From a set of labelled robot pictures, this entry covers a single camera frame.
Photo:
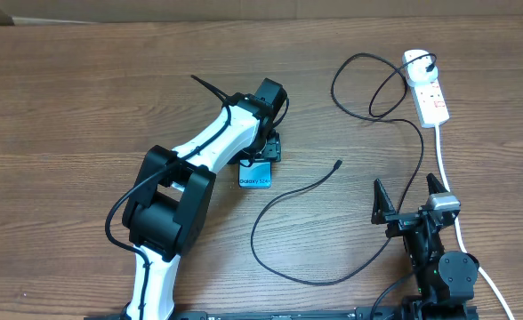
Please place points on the cardboard backdrop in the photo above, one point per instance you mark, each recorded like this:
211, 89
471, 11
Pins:
112, 11

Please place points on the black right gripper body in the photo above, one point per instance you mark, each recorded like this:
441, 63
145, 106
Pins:
420, 242

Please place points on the Samsung Galaxy smartphone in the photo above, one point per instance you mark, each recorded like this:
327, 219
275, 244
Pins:
254, 175

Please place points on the white wall charger adapter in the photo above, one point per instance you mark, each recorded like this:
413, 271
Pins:
420, 67

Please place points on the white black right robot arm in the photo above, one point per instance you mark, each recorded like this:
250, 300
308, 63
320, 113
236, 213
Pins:
445, 279

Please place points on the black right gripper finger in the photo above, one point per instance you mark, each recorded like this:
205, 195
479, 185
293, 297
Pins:
382, 206
434, 185

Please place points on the white power strip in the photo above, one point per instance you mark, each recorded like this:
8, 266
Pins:
430, 104

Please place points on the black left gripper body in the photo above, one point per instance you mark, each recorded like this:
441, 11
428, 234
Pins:
269, 151

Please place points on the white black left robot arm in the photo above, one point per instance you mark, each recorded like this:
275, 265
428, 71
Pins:
166, 208

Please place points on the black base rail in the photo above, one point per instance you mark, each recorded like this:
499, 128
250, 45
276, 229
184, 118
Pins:
360, 313

